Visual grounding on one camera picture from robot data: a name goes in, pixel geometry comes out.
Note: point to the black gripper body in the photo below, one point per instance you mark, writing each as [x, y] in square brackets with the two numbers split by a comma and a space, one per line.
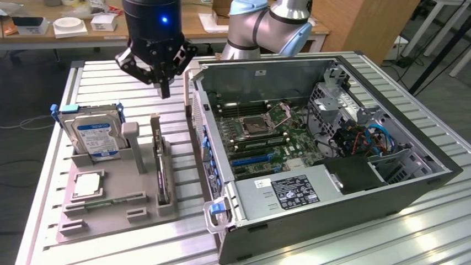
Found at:
[153, 27]

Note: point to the graphics card with black fan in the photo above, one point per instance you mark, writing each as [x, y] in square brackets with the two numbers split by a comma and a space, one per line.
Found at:
[161, 176]

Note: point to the wooden desk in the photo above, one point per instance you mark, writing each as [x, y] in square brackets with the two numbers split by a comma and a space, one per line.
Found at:
[201, 36]

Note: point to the white paper stack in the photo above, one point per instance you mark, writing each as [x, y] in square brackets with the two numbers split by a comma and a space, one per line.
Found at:
[213, 25]

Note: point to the small white box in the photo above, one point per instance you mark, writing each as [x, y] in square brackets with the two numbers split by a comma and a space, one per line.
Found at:
[102, 23]

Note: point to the brown cardboard box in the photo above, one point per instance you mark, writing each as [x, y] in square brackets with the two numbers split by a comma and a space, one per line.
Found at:
[220, 7]

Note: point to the white round part on box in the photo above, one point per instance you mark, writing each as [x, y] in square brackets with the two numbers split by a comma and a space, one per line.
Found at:
[69, 27]

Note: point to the hard disk in blue carrier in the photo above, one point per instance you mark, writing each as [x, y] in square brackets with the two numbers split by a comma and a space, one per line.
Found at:
[93, 135]

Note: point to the white box with black top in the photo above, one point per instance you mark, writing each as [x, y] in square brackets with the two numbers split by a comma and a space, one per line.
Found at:
[29, 26]

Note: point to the CPU socket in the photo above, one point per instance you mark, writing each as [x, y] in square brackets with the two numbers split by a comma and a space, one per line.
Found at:
[254, 125]

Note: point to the orange object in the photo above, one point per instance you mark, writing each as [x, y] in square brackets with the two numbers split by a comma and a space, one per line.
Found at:
[9, 29]

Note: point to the metal socket cover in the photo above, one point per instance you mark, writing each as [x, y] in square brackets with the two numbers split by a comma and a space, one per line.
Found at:
[281, 116]

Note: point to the installed RAM stick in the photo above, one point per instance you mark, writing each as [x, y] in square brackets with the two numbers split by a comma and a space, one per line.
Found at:
[260, 143]

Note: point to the blue expansion slot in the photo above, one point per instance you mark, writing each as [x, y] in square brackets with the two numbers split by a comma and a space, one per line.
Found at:
[253, 159]

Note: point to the metal disk bay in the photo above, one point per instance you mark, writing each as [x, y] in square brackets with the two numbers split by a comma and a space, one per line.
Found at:
[326, 110]

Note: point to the green motherboard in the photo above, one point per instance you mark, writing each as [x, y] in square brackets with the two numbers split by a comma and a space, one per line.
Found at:
[293, 143]

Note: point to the silver CPU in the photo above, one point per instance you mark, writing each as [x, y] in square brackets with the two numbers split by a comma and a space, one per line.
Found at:
[86, 185]

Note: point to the grey parts rack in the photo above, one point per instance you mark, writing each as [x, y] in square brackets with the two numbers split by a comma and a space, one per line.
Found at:
[121, 193]

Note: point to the wooden cabinet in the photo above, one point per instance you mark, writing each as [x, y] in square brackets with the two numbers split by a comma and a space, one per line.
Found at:
[366, 27]

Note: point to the green RAM stick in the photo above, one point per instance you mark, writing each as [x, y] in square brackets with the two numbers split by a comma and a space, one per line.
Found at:
[98, 204]

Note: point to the grey power supply unit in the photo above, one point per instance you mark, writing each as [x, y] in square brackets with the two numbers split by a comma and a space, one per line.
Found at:
[253, 201]

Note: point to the blue case latch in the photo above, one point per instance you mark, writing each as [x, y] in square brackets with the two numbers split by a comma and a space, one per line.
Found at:
[214, 209]

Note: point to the black plastic shroud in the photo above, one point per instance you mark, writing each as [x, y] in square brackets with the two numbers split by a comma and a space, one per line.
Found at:
[352, 171]

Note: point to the black slanted pole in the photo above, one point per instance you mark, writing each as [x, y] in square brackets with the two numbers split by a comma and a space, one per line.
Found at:
[437, 55]

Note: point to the black open PC case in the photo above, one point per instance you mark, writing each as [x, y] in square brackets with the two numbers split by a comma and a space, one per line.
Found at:
[330, 220]

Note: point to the white desk frame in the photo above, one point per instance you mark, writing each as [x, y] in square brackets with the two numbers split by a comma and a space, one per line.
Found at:
[426, 27]

